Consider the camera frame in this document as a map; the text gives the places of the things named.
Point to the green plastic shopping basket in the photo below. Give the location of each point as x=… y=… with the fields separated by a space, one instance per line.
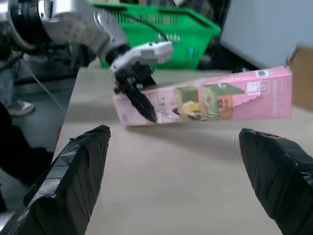
x=181 y=31

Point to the person leg in jeans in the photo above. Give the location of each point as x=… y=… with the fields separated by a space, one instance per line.
x=6 y=83

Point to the brown cardboard box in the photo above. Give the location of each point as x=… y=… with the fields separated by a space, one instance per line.
x=303 y=78

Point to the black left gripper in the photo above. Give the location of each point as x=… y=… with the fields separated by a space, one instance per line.
x=129 y=74

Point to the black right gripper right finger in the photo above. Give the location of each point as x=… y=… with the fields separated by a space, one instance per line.
x=278 y=181

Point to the grey flat panel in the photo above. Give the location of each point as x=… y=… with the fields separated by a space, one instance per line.
x=266 y=29

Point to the pink printed carton box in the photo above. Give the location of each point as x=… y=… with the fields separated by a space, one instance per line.
x=220 y=100

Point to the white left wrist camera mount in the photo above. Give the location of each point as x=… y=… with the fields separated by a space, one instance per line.
x=146 y=51

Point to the grey sneaker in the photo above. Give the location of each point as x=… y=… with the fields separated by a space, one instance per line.
x=22 y=108

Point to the dark rounded black shape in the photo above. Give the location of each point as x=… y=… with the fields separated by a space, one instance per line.
x=19 y=151

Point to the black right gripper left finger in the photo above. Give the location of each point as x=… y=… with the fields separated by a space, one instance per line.
x=66 y=186

